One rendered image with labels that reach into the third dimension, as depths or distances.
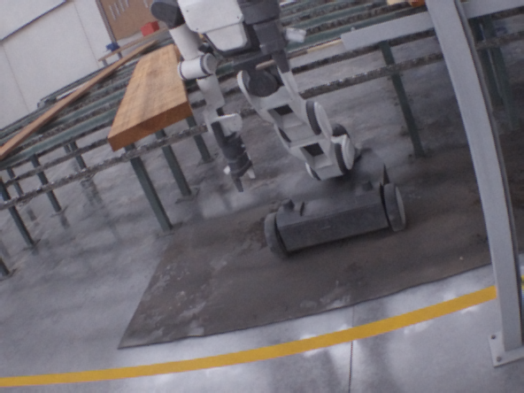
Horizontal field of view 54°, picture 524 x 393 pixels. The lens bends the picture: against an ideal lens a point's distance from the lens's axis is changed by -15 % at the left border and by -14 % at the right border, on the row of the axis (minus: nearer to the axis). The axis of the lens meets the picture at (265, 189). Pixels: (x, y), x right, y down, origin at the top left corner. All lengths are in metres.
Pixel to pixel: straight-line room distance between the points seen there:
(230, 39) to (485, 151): 0.96
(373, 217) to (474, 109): 1.18
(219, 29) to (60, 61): 8.44
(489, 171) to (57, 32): 9.33
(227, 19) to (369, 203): 0.97
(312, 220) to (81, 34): 7.98
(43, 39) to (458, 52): 9.49
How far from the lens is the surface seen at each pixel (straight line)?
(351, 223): 2.42
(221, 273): 2.71
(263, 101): 2.16
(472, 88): 1.30
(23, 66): 10.72
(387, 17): 2.75
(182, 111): 1.74
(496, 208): 1.42
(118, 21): 9.41
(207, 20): 1.91
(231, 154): 2.21
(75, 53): 10.09
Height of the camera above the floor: 1.23
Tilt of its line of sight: 21 degrees down
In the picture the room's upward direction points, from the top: 23 degrees counter-clockwise
